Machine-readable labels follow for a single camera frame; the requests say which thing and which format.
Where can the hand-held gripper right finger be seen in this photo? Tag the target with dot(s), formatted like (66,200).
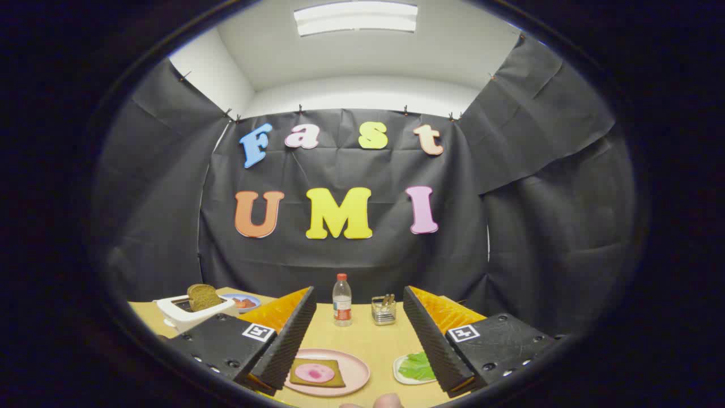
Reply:
(427,334)

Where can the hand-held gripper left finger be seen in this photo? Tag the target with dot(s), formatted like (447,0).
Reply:
(291,334)

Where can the green lettuce leaf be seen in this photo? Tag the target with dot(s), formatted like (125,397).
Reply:
(416,367)

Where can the brown bread slice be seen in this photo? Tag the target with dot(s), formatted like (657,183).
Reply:
(338,365)
(203,297)

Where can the pink ham slice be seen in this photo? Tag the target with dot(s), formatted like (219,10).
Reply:
(315,373)

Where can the square white plate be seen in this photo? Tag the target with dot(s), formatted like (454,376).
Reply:
(399,377)

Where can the small blue plate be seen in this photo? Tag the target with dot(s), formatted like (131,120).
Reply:
(252,299)

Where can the clear plastic water bottle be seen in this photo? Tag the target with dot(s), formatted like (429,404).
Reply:
(342,309)

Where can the red food pieces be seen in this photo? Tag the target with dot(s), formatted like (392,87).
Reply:
(243,304)

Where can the round pink plate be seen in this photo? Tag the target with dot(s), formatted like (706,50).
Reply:
(354,371)

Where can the black backdrop cloth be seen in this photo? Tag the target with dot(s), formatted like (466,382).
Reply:
(340,255)

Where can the white toaster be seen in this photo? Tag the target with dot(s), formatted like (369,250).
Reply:
(190,317)

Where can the ceiling light panel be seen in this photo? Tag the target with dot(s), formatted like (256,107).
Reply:
(355,17)

